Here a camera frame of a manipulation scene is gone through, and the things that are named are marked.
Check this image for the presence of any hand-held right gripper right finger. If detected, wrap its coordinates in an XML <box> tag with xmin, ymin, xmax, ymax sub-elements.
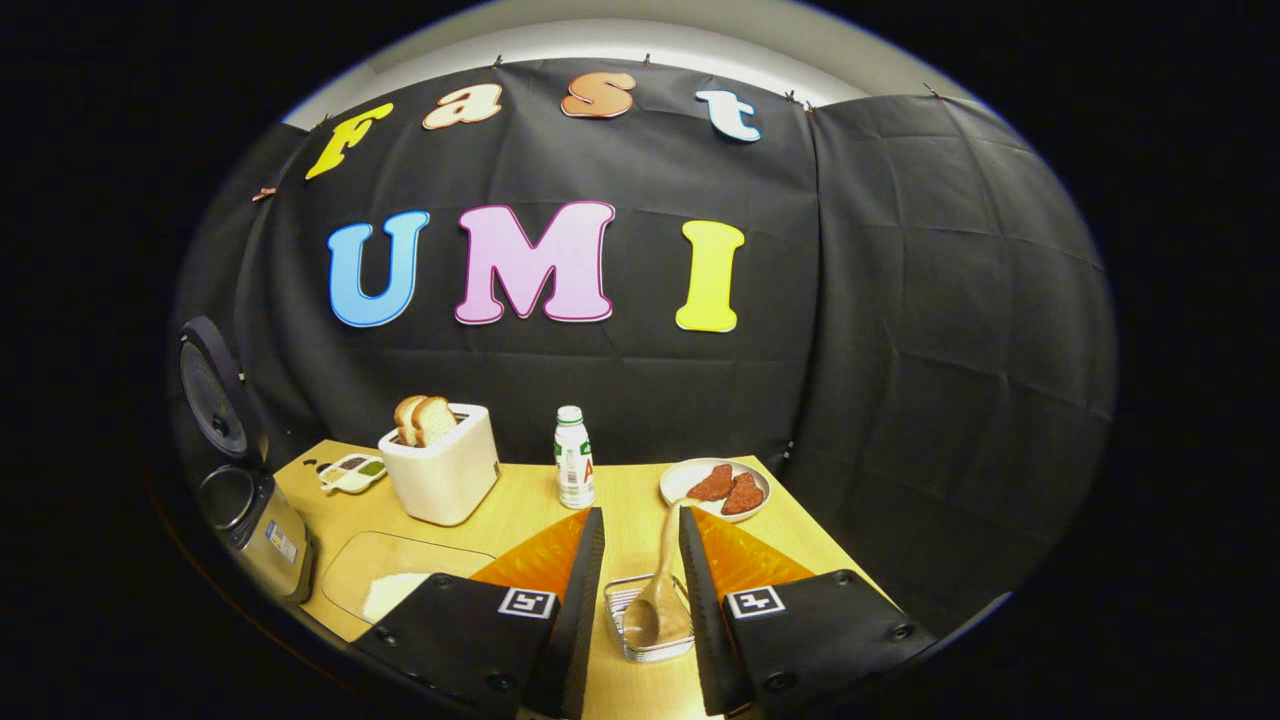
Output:
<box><xmin>677</xmin><ymin>504</ymin><xmax>939</xmax><ymax>717</ymax></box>

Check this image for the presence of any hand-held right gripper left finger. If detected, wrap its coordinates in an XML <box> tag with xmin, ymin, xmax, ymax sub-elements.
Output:
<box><xmin>350</xmin><ymin>506</ymin><xmax>607</xmax><ymax>720</ymax></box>

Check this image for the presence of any clear plastic rice tray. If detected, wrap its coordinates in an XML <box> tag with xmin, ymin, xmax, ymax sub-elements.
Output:
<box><xmin>319</xmin><ymin>529</ymin><xmax>499</xmax><ymax>627</ymax></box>

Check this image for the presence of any dark grey rice cooker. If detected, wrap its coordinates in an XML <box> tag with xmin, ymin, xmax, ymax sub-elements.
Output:
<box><xmin>177</xmin><ymin>315</ymin><xmax>317</xmax><ymax>605</ymax></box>

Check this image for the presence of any red meat piece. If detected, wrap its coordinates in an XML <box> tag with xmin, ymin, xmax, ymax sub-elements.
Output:
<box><xmin>720</xmin><ymin>471</ymin><xmax>767</xmax><ymax>517</ymax></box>
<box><xmin>685</xmin><ymin>463</ymin><xmax>736</xmax><ymax>503</ymax></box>

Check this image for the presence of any white milk bottle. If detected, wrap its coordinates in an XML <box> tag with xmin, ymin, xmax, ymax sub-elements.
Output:
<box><xmin>553</xmin><ymin>404</ymin><xmax>598</xmax><ymax>512</ymax></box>

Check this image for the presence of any white round plate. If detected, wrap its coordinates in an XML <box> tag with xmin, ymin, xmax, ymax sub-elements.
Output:
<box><xmin>659</xmin><ymin>456</ymin><xmax>773</xmax><ymax>524</ymax></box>

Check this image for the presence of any white toaster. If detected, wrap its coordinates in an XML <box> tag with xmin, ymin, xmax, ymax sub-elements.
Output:
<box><xmin>377</xmin><ymin>402</ymin><xmax>502</xmax><ymax>528</ymax></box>

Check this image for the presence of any toast bread slice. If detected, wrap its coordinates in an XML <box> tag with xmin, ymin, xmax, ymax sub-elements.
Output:
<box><xmin>412</xmin><ymin>395</ymin><xmax>459</xmax><ymax>449</ymax></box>
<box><xmin>393</xmin><ymin>394</ymin><xmax>430</xmax><ymax>447</ymax></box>

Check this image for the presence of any white divided grain dish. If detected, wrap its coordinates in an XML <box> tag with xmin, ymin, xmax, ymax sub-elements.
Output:
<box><xmin>317</xmin><ymin>452</ymin><xmax>389</xmax><ymax>496</ymax></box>

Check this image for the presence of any black backdrop cloth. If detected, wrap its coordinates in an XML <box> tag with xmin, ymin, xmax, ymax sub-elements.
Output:
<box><xmin>170</xmin><ymin>58</ymin><xmax>1119</xmax><ymax>641</ymax></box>

